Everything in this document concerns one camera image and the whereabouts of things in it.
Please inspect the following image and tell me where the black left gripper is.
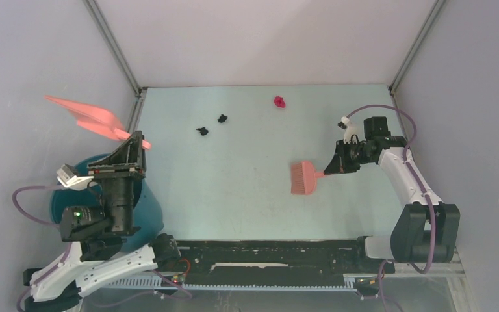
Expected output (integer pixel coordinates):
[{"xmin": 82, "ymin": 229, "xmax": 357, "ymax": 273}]
[{"xmin": 90, "ymin": 130, "xmax": 149, "ymax": 233}]

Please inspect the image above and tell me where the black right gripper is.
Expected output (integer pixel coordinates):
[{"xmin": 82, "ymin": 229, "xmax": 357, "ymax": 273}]
[{"xmin": 326, "ymin": 139, "xmax": 374, "ymax": 175}]

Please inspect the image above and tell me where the pink hand brush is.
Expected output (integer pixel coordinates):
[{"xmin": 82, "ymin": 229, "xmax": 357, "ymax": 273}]
[{"xmin": 290, "ymin": 161, "xmax": 325, "ymax": 195}]

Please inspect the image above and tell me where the pink dustpan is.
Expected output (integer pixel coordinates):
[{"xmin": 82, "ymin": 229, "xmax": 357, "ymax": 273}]
[{"xmin": 45, "ymin": 96, "xmax": 131, "ymax": 141}]

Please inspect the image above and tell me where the magenta paper scrap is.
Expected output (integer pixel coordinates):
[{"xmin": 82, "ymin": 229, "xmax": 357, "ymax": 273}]
[{"xmin": 274, "ymin": 96, "xmax": 286, "ymax": 109}]

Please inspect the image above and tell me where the black paper scrap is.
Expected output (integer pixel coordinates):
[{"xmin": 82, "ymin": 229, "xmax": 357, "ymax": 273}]
[
  {"xmin": 217, "ymin": 114, "xmax": 228, "ymax": 124},
  {"xmin": 196, "ymin": 127, "xmax": 209, "ymax": 136}
]

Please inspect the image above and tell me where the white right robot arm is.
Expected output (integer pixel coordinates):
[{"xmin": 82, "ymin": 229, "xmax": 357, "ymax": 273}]
[{"xmin": 324, "ymin": 116, "xmax": 460, "ymax": 272}]

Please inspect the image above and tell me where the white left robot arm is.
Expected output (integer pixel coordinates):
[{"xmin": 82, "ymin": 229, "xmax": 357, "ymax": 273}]
[{"xmin": 17, "ymin": 131, "xmax": 181, "ymax": 311}]

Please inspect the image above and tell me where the teal plastic bucket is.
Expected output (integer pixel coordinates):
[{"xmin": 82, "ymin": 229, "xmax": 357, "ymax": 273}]
[{"xmin": 50, "ymin": 153, "xmax": 165, "ymax": 254}]

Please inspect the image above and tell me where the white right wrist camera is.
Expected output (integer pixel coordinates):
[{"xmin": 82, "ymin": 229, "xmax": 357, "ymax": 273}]
[{"xmin": 337, "ymin": 116, "xmax": 358, "ymax": 144}]

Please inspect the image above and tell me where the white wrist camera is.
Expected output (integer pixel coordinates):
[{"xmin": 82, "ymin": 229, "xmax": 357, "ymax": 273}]
[
  {"xmin": 57, "ymin": 164, "xmax": 94, "ymax": 191},
  {"xmin": 337, "ymin": 116, "xmax": 358, "ymax": 144}
]

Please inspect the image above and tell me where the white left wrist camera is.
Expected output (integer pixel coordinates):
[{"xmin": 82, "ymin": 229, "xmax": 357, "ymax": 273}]
[{"xmin": 57, "ymin": 164, "xmax": 94, "ymax": 191}]

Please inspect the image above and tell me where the aluminium corner post left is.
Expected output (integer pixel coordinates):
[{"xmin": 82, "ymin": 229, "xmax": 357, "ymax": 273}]
[{"xmin": 83, "ymin": 0, "xmax": 147, "ymax": 131}]

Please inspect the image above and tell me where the aluminium corner post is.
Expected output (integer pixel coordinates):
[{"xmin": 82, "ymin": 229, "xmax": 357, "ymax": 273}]
[
  {"xmin": 389, "ymin": 0, "xmax": 448, "ymax": 96},
  {"xmin": 83, "ymin": 0, "xmax": 147, "ymax": 131}
]

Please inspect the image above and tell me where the aluminium corner post right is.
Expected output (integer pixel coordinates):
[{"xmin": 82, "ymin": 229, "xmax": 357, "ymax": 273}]
[{"xmin": 389, "ymin": 0, "xmax": 448, "ymax": 96}]

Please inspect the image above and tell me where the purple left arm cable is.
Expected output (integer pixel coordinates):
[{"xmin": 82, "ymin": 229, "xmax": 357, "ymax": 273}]
[{"xmin": 12, "ymin": 185, "xmax": 74, "ymax": 312}]

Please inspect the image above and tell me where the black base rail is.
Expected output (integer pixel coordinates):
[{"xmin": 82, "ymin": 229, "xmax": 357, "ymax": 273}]
[{"xmin": 138, "ymin": 235, "xmax": 394, "ymax": 288}]

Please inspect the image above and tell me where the white cable duct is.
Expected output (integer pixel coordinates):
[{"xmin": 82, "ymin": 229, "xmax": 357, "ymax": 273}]
[{"xmin": 102, "ymin": 274, "xmax": 356, "ymax": 292}]

